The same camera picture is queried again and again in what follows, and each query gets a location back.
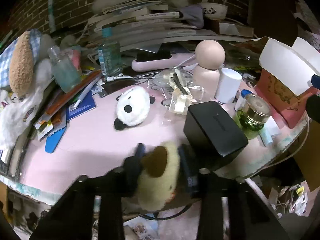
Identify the clear plastic wrapper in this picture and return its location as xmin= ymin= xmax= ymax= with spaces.
xmin=147 ymin=67 xmax=208 ymax=105

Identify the white charging cable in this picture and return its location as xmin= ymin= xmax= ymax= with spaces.
xmin=106 ymin=74 xmax=133 ymax=82

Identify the blue round lid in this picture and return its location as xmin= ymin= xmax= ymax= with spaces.
xmin=234 ymin=89 xmax=249 ymax=112

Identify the white pen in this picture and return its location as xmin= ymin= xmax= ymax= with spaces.
xmin=73 ymin=76 xmax=100 ymax=109

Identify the pink handheld device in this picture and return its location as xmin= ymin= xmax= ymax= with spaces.
xmin=131 ymin=51 xmax=197 ymax=72

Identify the brown cardboard box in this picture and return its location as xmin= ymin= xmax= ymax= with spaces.
xmin=210 ymin=20 xmax=254 ymax=37

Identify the pink wooden peg doll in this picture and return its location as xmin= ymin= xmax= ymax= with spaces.
xmin=192 ymin=39 xmax=225 ymax=100

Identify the white panda plush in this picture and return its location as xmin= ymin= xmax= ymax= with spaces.
xmin=114 ymin=86 xmax=151 ymax=131

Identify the blue notebook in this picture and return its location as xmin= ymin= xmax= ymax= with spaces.
xmin=66 ymin=85 xmax=97 ymax=122

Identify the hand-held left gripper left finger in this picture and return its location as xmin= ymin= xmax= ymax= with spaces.
xmin=30 ymin=143 xmax=147 ymax=240

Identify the stack of books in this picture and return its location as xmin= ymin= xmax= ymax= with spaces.
xmin=85 ymin=0 xmax=219 ymax=53

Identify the black box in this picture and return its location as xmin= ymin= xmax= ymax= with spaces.
xmin=183 ymin=101 xmax=249 ymax=172

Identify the blue flat card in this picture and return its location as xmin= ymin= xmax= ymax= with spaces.
xmin=44 ymin=126 xmax=67 ymax=154

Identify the grey cloth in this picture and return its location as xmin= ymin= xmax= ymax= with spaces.
xmin=179 ymin=5 xmax=205 ymax=28

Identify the clear glass spray bottle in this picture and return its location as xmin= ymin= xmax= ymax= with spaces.
xmin=47 ymin=45 xmax=82 ymax=93

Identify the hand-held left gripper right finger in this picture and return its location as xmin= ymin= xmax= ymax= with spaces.
xmin=178 ymin=144 xmax=292 ymax=240

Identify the brown plush with checked cloth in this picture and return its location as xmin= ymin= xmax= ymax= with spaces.
xmin=0 ymin=29 xmax=42 ymax=97

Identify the teal pole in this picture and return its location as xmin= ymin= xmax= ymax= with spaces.
xmin=49 ymin=0 xmax=57 ymax=32

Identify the yellow plush toy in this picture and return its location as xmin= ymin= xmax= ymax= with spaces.
xmin=136 ymin=141 xmax=180 ymax=212

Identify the light blue tube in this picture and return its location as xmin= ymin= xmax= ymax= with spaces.
xmin=259 ymin=127 xmax=274 ymax=147

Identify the white panda bowl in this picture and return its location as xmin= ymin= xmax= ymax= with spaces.
xmin=199 ymin=2 xmax=228 ymax=20

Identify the pink box with white flaps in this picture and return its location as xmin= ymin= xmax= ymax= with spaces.
xmin=255 ymin=37 xmax=320 ymax=130

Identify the white cylinder cup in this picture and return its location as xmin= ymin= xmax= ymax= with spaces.
xmin=214 ymin=68 xmax=243 ymax=104

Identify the white plush toy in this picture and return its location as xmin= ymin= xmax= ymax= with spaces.
xmin=0 ymin=55 xmax=55 ymax=150

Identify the green glass jar gold lid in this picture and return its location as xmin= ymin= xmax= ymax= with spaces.
xmin=234 ymin=94 xmax=272 ymax=140

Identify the clear bottle with teal cap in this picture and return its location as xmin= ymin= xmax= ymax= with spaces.
xmin=98 ymin=27 xmax=122 ymax=77

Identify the cardboard sheet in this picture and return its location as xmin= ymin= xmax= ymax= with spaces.
xmin=292 ymin=125 xmax=320 ymax=192

